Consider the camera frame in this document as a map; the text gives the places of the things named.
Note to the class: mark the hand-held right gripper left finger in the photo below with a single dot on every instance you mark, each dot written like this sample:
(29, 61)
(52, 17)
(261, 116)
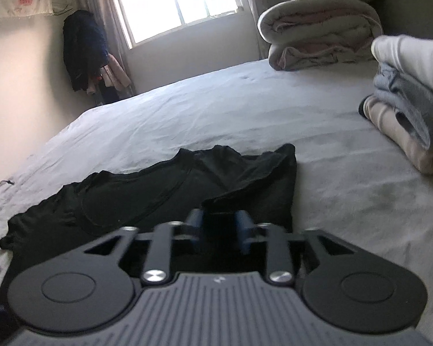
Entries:
(194, 230)

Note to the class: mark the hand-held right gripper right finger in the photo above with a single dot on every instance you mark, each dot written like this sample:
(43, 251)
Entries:
(243, 230)

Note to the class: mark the black garment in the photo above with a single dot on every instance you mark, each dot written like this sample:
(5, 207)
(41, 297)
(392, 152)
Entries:
(137, 194)

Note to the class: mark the pink hanging clothes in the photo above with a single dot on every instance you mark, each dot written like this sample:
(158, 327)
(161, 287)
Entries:
(113, 74)

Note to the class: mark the dark hanging clothes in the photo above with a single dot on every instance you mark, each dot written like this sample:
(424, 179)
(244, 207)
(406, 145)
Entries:
(83, 47)

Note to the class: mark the bed with white sheet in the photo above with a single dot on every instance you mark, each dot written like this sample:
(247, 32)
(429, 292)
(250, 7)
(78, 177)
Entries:
(209, 115)

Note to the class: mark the dark low furniture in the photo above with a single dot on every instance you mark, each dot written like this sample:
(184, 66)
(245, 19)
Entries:
(108, 95)

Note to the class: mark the folded beige garment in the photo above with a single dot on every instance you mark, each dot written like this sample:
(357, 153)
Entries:
(389, 129)

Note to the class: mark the folded white pink quilt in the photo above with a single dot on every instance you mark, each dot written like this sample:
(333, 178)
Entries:
(321, 21)
(310, 56)

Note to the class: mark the folded grey garment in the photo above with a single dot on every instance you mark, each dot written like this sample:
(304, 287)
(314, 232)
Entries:
(411, 104)

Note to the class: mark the bright window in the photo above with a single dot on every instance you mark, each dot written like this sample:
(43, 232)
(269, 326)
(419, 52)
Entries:
(176, 3)

